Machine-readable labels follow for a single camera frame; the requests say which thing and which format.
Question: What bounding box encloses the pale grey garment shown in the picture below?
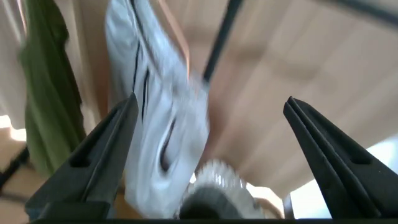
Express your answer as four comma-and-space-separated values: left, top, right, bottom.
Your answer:
104, 0, 211, 220

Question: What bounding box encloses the pink clothes hanger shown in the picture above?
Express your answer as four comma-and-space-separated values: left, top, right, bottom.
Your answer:
157, 0, 192, 79

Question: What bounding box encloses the white laundry basket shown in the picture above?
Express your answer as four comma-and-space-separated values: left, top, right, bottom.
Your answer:
177, 159, 284, 220

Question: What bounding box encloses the green printed shirt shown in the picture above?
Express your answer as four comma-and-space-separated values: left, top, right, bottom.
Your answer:
17, 0, 87, 179

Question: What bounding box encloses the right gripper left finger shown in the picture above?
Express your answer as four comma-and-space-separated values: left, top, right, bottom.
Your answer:
24, 92, 139, 220

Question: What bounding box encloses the black clothes rack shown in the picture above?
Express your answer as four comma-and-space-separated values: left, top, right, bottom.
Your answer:
0, 0, 398, 200

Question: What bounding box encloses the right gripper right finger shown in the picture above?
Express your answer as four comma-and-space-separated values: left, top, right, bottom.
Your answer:
282, 96, 398, 220

